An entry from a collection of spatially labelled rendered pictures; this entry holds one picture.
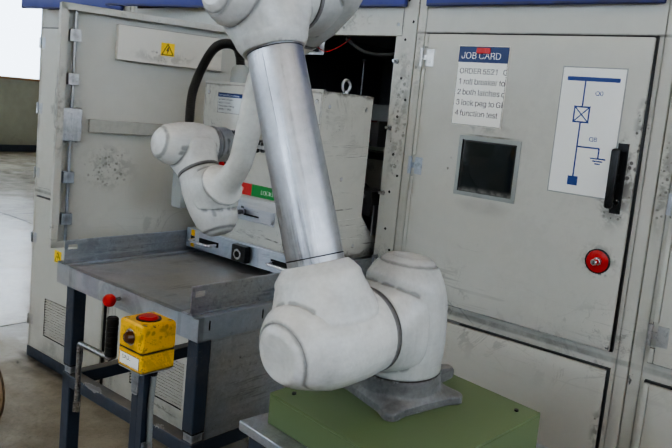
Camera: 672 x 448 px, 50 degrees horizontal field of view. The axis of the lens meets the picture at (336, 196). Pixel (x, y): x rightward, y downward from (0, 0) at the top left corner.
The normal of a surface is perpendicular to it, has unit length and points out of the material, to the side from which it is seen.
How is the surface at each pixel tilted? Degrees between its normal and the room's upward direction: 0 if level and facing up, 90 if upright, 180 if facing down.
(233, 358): 90
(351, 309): 67
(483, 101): 90
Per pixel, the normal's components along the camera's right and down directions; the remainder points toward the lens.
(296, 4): 0.72, -0.09
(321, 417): 0.07, -0.98
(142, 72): 0.55, 0.15
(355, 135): 0.76, 0.15
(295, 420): -0.73, 0.02
